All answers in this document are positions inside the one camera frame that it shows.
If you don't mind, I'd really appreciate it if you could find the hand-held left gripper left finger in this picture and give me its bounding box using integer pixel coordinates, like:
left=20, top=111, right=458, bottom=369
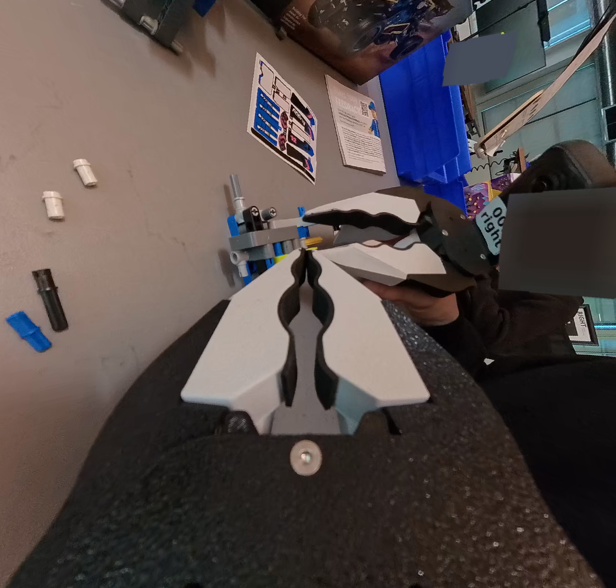
left=180, top=250, right=309, bottom=436

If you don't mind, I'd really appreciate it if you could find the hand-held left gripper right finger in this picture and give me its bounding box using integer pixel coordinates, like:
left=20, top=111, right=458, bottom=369
left=308, top=251, right=430, bottom=436

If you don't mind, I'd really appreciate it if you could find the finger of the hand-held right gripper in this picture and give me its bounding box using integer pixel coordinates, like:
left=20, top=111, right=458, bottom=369
left=302, top=191, right=428, bottom=239
left=320, top=226, right=449, bottom=286

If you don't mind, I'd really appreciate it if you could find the blue grey lego axle assembly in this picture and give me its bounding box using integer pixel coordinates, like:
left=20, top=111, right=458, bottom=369
left=226, top=173, right=321, bottom=281

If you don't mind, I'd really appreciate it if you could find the lego sticker sheet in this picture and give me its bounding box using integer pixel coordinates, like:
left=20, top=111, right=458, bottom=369
left=247, top=53, right=318, bottom=185

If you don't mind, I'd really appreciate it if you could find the black lego pin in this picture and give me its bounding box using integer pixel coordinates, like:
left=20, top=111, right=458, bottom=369
left=31, top=268, right=69, bottom=333

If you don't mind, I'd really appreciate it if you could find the lego set cardboard box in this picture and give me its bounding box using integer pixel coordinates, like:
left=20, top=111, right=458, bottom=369
left=226, top=0, right=455, bottom=85

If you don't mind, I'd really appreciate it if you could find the short blue lego pin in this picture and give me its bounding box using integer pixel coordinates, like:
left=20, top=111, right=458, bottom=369
left=5, top=311, right=53, bottom=353

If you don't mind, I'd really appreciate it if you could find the white lego pin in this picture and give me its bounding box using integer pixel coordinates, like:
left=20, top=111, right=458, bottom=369
left=41, top=190, right=66, bottom=221
left=73, top=158, right=99, bottom=188

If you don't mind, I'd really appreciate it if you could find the dark grey lego chassis assembly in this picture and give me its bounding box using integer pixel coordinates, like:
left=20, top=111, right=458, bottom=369
left=98, top=0, right=227, bottom=55

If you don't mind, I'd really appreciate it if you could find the person's right hand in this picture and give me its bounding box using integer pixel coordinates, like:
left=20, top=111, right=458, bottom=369
left=371, top=282, right=459, bottom=327

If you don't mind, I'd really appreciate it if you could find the purple printed box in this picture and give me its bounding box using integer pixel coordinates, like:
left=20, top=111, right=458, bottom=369
left=463, top=173, right=521, bottom=219

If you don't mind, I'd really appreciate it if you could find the white printed leaflet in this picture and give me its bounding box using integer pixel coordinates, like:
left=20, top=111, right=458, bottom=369
left=325, top=74, right=387, bottom=175

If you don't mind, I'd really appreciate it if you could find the blue plastic storage bin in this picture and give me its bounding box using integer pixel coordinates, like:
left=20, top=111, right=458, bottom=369
left=379, top=30, right=471, bottom=213

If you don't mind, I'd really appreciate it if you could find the wooden board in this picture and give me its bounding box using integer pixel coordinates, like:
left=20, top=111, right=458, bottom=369
left=478, top=13, right=616, bottom=158

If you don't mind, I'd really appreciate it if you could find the black framed sign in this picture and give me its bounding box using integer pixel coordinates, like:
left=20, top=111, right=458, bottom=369
left=568, top=304, right=600, bottom=346

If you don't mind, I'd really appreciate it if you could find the person's torso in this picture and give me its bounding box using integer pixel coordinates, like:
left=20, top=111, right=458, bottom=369
left=474, top=342, right=616, bottom=588

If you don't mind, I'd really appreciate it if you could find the dark computer monitor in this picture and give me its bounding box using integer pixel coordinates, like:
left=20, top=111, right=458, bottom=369
left=474, top=0, right=552, bottom=40

